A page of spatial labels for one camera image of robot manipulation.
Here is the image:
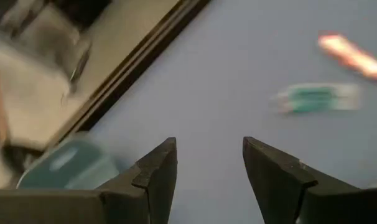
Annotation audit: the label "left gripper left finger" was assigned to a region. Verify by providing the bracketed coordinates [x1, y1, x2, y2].
[0, 137, 179, 224]

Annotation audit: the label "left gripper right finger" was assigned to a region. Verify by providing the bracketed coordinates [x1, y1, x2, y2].
[242, 136, 377, 224]

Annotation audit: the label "teal ring candy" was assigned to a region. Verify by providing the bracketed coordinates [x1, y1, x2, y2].
[274, 82, 362, 114]

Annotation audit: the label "red white Smarties candy roll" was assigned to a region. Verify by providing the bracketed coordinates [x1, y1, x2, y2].
[317, 30, 377, 82]

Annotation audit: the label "teal plastic bin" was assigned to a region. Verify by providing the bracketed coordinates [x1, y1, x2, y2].
[16, 136, 119, 190]

